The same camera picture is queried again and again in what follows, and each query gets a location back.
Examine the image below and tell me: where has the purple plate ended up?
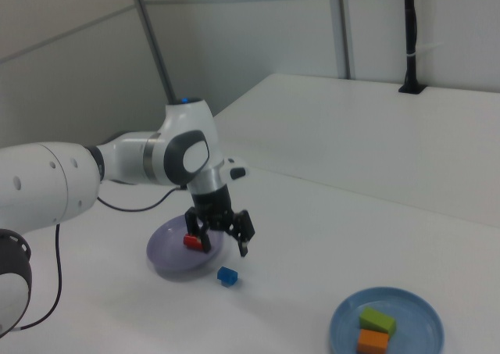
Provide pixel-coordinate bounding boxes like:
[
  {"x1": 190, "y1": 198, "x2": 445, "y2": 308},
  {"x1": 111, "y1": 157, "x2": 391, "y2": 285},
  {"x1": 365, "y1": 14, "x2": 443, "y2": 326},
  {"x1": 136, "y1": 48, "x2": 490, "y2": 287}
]
[{"x1": 146, "y1": 213, "x2": 231, "y2": 281}]

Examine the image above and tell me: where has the grey partition post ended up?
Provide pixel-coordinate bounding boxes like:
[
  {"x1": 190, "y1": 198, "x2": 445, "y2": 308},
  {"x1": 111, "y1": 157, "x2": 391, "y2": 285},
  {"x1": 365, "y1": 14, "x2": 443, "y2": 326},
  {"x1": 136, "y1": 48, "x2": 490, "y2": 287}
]
[
  {"x1": 334, "y1": 0, "x2": 355, "y2": 80},
  {"x1": 127, "y1": 0, "x2": 177, "y2": 104}
]

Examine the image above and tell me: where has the blue plate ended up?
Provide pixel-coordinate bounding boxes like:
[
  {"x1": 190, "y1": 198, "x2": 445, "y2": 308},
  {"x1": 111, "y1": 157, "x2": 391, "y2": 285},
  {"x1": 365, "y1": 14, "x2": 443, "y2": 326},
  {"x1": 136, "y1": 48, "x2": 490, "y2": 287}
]
[{"x1": 330, "y1": 286, "x2": 445, "y2": 354}]

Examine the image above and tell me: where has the orange block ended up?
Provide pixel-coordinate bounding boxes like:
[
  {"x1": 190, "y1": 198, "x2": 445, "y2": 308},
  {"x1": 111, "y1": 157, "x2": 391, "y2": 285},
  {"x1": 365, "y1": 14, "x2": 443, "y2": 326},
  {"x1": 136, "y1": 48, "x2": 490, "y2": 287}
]
[{"x1": 356, "y1": 328, "x2": 391, "y2": 354}]

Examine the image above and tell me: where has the white adjoining table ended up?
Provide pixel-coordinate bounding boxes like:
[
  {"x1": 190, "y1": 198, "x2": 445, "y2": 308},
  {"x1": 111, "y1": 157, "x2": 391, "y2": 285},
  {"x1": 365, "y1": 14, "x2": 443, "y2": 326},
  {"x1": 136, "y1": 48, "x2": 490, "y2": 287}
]
[{"x1": 212, "y1": 72, "x2": 500, "y2": 230}]

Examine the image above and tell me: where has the blue block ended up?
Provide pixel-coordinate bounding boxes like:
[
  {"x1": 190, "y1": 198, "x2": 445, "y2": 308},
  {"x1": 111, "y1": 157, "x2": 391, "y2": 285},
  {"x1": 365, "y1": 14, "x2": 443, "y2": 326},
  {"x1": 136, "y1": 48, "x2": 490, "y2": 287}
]
[{"x1": 216, "y1": 266, "x2": 239, "y2": 287}]

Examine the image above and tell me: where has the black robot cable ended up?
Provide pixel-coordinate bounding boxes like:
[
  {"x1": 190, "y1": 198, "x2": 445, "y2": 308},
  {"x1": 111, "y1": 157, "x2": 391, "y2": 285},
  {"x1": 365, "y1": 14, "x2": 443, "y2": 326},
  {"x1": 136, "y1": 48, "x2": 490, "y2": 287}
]
[{"x1": 0, "y1": 185, "x2": 188, "y2": 335}]

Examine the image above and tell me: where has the white zip tie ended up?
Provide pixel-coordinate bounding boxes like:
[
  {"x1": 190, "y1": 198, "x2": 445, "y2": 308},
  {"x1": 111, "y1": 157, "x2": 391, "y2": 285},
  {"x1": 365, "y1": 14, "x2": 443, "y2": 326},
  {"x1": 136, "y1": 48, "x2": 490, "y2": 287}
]
[{"x1": 405, "y1": 42, "x2": 446, "y2": 59}]

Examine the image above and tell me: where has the black pole with base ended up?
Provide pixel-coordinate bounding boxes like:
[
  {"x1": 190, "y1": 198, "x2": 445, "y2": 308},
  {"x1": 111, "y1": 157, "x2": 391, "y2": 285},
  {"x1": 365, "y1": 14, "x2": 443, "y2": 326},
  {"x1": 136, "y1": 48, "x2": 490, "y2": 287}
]
[{"x1": 398, "y1": 0, "x2": 427, "y2": 95}]

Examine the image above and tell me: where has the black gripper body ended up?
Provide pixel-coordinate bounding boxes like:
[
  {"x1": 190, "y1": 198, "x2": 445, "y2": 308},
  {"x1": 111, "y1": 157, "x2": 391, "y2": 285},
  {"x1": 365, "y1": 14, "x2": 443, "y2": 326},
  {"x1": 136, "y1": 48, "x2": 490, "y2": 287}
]
[{"x1": 190, "y1": 184, "x2": 238, "y2": 231}]

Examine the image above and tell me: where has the red block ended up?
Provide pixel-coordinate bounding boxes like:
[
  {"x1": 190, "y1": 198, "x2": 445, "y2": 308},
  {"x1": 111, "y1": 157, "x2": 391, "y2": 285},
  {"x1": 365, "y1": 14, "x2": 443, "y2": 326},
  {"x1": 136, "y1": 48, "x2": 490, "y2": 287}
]
[{"x1": 182, "y1": 234, "x2": 204, "y2": 252}]

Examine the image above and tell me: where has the green block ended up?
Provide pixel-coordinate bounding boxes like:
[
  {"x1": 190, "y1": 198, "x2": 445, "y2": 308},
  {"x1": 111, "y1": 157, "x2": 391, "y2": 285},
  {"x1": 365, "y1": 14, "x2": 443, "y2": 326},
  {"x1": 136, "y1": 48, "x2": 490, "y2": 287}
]
[{"x1": 359, "y1": 306, "x2": 397, "y2": 335}]

